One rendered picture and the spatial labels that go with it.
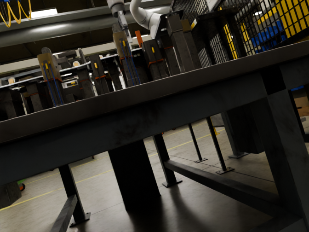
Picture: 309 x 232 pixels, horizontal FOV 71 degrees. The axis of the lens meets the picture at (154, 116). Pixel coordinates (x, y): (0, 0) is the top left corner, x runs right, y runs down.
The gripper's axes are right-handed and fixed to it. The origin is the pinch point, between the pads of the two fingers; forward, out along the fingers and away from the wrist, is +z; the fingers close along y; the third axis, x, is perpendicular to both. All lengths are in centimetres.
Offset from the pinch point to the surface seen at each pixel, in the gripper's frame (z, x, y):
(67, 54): -10.6, 35.8, 20.8
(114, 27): -3.9, 6.0, -13.4
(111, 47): -222, -18, 601
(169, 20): 8.6, -13.6, -35.8
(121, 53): 11.3, 7.3, -20.3
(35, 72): -9, 60, 31
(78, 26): -552, 97, 1083
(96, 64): 12.0, 19.5, -16.6
